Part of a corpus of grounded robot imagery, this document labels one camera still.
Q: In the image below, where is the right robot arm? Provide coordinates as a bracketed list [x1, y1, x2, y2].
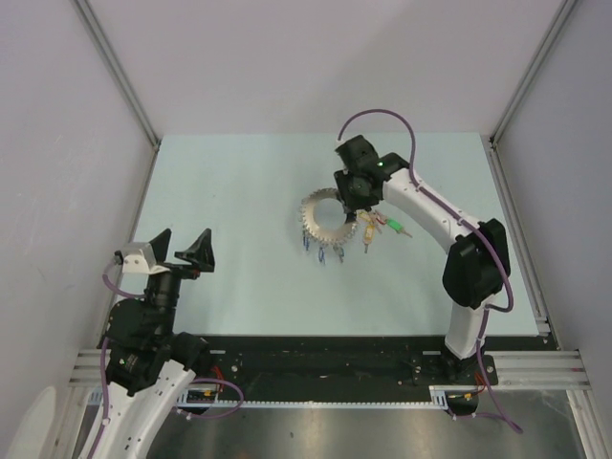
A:
[334, 135, 514, 383]

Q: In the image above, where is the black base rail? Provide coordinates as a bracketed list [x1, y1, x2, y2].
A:
[196, 336, 498, 403]

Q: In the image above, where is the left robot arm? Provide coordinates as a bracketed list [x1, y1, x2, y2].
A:
[79, 229, 215, 458]

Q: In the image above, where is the red tag key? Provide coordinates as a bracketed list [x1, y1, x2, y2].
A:
[374, 211, 387, 226]

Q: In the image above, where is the right aluminium frame post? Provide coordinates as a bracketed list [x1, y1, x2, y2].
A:
[489, 0, 581, 148]

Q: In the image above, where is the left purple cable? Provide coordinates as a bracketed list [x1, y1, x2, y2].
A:
[85, 257, 246, 459]

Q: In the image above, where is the left aluminium frame post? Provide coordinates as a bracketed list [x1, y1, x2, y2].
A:
[71, 0, 161, 151]

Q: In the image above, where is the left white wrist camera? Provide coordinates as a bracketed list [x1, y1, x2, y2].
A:
[117, 242, 169, 275]

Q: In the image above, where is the green tag key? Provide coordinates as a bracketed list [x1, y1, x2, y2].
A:
[386, 218, 412, 238]

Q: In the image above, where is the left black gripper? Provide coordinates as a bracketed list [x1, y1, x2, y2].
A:
[145, 227, 214, 335]

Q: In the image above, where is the yellow tag key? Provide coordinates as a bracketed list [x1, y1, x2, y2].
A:
[362, 224, 376, 253]

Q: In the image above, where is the black tag key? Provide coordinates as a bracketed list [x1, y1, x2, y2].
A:
[357, 210, 371, 224]

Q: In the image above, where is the aluminium frame post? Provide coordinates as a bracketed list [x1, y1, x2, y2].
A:
[71, 0, 161, 151]
[489, 0, 581, 148]

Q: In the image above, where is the slotted cable duct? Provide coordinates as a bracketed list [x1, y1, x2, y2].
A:
[176, 389, 448, 409]

